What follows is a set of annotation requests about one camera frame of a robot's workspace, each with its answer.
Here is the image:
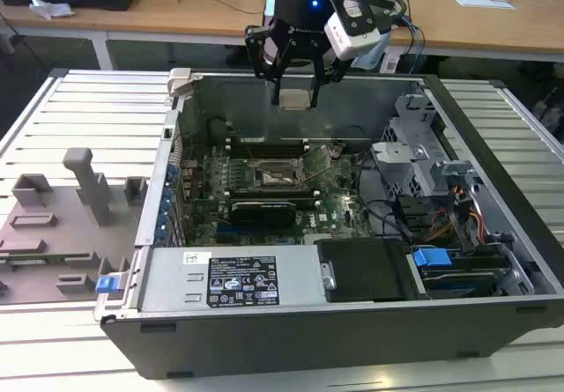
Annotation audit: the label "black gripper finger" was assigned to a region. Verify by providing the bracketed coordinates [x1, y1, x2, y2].
[308, 38, 350, 107]
[244, 25, 295, 105]

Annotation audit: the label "silver square CPU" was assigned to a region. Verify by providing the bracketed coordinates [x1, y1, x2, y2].
[279, 88, 310, 111]

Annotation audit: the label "metal socket cover frame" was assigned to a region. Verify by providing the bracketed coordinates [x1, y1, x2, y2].
[299, 144, 337, 182]

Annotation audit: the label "black RAM slot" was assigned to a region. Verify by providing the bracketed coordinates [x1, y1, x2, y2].
[226, 194, 322, 204]
[225, 145, 309, 159]
[225, 136, 309, 149]
[224, 188, 321, 197]

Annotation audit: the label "black CPU socket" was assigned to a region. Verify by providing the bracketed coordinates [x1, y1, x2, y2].
[249, 158, 309, 191]

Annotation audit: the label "black drive bay cover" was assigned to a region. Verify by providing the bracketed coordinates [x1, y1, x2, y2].
[315, 237, 418, 303]

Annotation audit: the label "pale blue teach pendant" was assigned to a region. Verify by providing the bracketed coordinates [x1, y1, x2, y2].
[352, 33, 390, 70]

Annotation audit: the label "wooden desk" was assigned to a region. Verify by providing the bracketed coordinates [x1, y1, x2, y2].
[0, 0, 564, 65]

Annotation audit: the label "silver drive cage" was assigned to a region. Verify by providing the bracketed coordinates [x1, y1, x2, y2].
[368, 92, 450, 203]

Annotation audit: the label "green motherboard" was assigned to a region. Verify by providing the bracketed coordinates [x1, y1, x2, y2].
[180, 143, 376, 248]

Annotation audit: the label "black graphics card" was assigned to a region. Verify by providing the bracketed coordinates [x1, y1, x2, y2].
[229, 200, 298, 231]

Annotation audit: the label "white paper sheet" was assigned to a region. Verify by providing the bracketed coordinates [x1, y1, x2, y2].
[453, 0, 517, 11]

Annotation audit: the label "crumpled white paper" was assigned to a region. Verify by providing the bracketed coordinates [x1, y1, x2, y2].
[28, 0, 76, 19]

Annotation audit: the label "blue disk carrier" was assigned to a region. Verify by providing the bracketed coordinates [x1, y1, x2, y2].
[412, 245, 501, 300]

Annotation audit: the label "silver power supply unit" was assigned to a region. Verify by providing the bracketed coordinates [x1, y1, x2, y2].
[139, 245, 328, 312]

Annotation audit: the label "grey parts rack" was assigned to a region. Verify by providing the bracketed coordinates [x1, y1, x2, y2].
[0, 147, 149, 306]

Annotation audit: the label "black open PC case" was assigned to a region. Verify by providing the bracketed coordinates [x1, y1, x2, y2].
[93, 68, 557, 382]

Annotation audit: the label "blue case latch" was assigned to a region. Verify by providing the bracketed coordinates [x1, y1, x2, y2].
[95, 276, 122, 296]

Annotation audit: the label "green RAM stick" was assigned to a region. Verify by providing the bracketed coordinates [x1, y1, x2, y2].
[0, 253, 92, 268]

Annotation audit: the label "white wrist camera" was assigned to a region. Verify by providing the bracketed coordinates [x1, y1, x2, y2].
[323, 0, 382, 63]

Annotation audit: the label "grey case latch handle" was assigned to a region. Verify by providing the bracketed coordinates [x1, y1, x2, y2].
[168, 68, 196, 99]

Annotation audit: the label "blue cable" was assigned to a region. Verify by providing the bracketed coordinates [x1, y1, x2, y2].
[396, 11, 427, 76]

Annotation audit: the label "black internal cables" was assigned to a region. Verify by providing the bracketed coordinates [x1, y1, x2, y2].
[355, 153, 416, 241]

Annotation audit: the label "coloured wire bundle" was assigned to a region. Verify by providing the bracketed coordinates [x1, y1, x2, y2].
[429, 183, 486, 244]

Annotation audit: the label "silver disk bay frame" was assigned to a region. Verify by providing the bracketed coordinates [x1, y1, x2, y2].
[409, 160, 537, 299]

